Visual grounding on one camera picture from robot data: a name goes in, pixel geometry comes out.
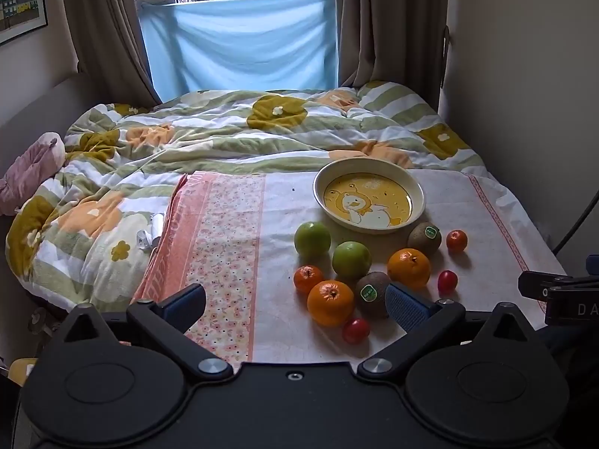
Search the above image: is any large orange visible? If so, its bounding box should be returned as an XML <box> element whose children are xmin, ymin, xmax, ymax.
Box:
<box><xmin>307</xmin><ymin>280</ymin><xmax>355</xmax><ymax>327</ymax></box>
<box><xmin>387</xmin><ymin>248</ymin><xmax>432</xmax><ymax>290</ymax></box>

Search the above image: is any red cherry tomato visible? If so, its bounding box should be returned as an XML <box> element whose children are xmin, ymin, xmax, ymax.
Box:
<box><xmin>343</xmin><ymin>318</ymin><xmax>371</xmax><ymax>345</ymax></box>
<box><xmin>437</xmin><ymin>270</ymin><xmax>459</xmax><ymax>295</ymax></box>

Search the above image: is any green apple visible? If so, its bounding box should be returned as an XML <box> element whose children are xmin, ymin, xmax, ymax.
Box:
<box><xmin>294</xmin><ymin>221</ymin><xmax>332</xmax><ymax>259</ymax></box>
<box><xmin>332</xmin><ymin>241</ymin><xmax>373</xmax><ymax>279</ymax></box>

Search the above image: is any beige padded bed frame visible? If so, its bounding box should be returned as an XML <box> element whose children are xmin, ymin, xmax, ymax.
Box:
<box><xmin>0</xmin><ymin>72</ymin><xmax>155</xmax><ymax>169</ymax></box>

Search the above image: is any brown curtain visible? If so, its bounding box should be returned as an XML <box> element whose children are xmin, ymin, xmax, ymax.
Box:
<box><xmin>330</xmin><ymin>0</ymin><xmax>450</xmax><ymax>113</ymax></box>
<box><xmin>58</xmin><ymin>0</ymin><xmax>162</xmax><ymax>106</ymax></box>

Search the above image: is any framed wall picture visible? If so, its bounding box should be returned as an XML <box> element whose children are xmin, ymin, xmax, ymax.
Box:
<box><xmin>0</xmin><ymin>0</ymin><xmax>49</xmax><ymax>46</ymax></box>

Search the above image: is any light blue window cloth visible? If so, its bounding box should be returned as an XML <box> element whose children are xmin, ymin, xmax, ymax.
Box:
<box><xmin>140</xmin><ymin>0</ymin><xmax>338</xmax><ymax>104</ymax></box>

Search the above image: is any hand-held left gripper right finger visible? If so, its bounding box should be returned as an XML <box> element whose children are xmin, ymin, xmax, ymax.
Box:
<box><xmin>358</xmin><ymin>281</ymin><xmax>534</xmax><ymax>382</ymax></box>

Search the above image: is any yellow object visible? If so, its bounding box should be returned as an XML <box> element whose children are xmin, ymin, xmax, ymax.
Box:
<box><xmin>9</xmin><ymin>358</ymin><xmax>38</xmax><ymax>387</ymax></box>

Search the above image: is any green striped floral quilt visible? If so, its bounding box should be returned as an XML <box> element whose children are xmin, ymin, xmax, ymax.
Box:
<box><xmin>4</xmin><ymin>82</ymin><xmax>487</xmax><ymax>309</ymax></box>

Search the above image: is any black cable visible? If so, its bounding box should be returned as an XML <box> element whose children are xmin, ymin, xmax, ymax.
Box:
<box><xmin>552</xmin><ymin>192</ymin><xmax>599</xmax><ymax>253</ymax></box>

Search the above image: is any cream plate with duck print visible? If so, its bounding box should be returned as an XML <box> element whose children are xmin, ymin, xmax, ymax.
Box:
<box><xmin>313</xmin><ymin>159</ymin><xmax>426</xmax><ymax>235</ymax></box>

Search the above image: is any pink plush cloth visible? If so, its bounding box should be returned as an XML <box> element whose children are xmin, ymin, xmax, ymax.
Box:
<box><xmin>0</xmin><ymin>132</ymin><xmax>66</xmax><ymax>216</ymax></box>

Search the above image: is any small tangerine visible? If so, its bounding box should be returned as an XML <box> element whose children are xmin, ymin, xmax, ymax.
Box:
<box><xmin>446</xmin><ymin>229</ymin><xmax>469</xmax><ymax>253</ymax></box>
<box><xmin>293</xmin><ymin>265</ymin><xmax>325</xmax><ymax>295</ymax></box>

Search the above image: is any pink floral printed cloth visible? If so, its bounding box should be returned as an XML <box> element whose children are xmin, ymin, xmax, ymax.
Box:
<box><xmin>133</xmin><ymin>171</ymin><xmax>567</xmax><ymax>366</ymax></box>

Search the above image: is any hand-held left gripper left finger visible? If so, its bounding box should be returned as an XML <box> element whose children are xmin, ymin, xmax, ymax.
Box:
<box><xmin>61</xmin><ymin>283</ymin><xmax>235</xmax><ymax>382</ymax></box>

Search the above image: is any brown kiwi with green sticker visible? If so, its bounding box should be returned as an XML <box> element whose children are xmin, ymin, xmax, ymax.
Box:
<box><xmin>407</xmin><ymin>222</ymin><xmax>443</xmax><ymax>257</ymax></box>
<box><xmin>354</xmin><ymin>271</ymin><xmax>393</xmax><ymax>319</ymax></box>

